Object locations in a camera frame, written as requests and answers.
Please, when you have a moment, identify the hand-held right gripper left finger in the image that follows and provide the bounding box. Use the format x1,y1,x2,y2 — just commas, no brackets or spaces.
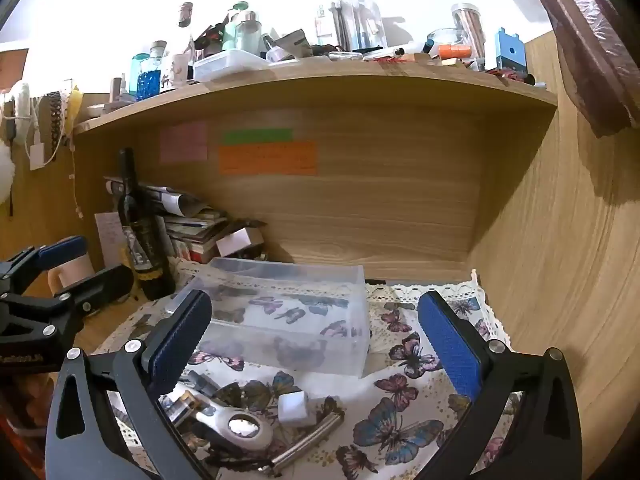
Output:
45,289,213,480

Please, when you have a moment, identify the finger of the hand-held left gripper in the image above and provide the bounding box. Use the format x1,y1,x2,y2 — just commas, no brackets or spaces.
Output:
0,235,89,293
0,264,135,352

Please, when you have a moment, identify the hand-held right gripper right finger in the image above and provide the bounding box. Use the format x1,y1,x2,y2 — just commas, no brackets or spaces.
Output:
416,289,585,480

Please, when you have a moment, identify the white handheld massager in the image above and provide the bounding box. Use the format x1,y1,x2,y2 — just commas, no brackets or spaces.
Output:
192,399,276,453

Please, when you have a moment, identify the clear plastic box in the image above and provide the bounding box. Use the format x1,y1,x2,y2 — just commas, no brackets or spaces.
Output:
172,257,371,378

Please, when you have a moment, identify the metal rod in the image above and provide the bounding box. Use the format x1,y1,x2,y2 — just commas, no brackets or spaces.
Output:
270,410,347,476

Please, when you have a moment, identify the white paper sheet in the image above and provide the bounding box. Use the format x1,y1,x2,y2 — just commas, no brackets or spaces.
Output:
95,212,132,276

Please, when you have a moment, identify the dark wine bottle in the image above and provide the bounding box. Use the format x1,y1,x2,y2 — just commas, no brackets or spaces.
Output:
116,147,177,301

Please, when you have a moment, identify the small metal cylinder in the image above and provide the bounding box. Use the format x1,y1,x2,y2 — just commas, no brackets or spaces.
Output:
165,387,206,428

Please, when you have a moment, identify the butterfly print tablecloth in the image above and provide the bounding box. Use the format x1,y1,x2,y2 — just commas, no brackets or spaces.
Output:
92,257,523,480

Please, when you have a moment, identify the stack of books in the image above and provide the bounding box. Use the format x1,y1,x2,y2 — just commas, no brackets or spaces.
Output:
162,209,232,264

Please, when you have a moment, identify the rolled magazine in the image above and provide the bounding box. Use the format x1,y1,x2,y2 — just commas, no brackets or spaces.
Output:
104,176,211,218

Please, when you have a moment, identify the white card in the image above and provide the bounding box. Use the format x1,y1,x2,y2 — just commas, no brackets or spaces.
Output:
216,227,265,261

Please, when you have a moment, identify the white cube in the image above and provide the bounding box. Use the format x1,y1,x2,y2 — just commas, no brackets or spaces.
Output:
276,390,316,428

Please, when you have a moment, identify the yellow hanging cloth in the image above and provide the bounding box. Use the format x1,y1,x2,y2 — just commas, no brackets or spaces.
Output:
67,87,83,126

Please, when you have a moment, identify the pink sticky note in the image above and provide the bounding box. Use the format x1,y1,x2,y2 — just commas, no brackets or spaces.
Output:
160,121,208,163

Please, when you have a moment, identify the blue liquid bottle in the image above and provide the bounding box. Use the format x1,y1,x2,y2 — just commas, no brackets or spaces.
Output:
129,52,163,97

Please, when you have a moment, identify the orange sticky note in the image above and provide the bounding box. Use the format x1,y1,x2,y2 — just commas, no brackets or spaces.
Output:
218,141,319,177

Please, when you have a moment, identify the green sticky note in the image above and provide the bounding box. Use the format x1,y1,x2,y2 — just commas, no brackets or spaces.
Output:
223,128,294,144

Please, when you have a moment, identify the white printed mug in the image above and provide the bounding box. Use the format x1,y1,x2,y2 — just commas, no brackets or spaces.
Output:
167,52,193,84

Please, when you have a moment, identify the clear lidded plastic container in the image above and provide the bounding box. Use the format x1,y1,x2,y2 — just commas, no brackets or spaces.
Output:
192,50,271,83

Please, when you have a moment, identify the mint green bottle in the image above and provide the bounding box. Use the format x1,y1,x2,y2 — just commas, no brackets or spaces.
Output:
222,2,263,53

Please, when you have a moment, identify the blue box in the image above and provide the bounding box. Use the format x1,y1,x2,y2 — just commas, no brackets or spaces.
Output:
495,27,526,72

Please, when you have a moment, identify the grey carton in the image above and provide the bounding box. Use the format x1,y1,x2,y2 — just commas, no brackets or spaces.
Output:
272,29,313,61

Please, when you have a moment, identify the glass jar with brown sticks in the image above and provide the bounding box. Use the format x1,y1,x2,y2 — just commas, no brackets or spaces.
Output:
451,3,487,61

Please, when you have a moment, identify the clear plastic package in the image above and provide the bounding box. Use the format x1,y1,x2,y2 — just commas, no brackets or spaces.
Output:
315,0,388,51

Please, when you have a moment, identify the dark brown wrapped cloth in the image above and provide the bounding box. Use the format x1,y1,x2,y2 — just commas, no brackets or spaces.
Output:
537,0,640,138

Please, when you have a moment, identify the white cable with plug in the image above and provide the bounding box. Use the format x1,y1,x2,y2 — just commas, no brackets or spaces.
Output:
5,97,48,172

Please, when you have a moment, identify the black lace strap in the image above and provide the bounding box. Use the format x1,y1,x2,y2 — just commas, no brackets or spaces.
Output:
47,91,68,153

